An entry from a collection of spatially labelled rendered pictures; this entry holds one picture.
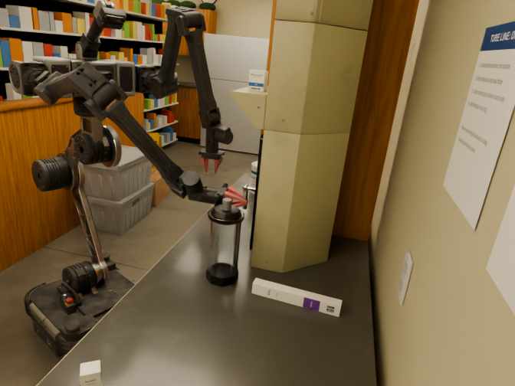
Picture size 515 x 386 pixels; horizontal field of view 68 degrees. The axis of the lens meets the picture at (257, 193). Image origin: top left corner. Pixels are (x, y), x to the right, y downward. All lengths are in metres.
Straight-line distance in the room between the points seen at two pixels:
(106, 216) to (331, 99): 2.69
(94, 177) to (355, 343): 2.78
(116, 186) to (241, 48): 3.53
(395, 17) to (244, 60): 4.85
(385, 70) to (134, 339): 1.17
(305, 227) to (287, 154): 0.27
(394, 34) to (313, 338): 1.02
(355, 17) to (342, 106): 0.25
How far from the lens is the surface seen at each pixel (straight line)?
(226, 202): 1.12
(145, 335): 1.06
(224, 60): 6.31
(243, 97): 1.15
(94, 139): 1.88
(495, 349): 0.52
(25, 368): 2.46
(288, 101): 1.13
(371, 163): 1.53
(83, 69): 1.26
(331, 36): 1.15
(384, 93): 1.48
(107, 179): 3.41
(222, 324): 1.08
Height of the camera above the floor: 1.63
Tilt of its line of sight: 20 degrees down
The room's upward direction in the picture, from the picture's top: 6 degrees clockwise
